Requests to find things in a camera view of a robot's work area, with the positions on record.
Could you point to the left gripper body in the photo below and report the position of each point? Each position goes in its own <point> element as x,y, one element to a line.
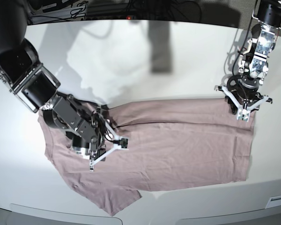
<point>244,93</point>

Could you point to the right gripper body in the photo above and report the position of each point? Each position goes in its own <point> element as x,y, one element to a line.
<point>94,140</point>

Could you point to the mauve T-shirt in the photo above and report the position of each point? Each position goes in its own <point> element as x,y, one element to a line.
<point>173,144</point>

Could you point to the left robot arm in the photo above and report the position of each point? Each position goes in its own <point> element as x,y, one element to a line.
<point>260,40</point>

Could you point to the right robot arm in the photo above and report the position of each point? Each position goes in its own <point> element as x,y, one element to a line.
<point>37,88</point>

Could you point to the power strip with red light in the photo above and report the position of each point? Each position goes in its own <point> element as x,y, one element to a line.
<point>110,17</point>

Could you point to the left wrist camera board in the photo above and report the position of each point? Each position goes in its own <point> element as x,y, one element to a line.
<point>243,114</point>

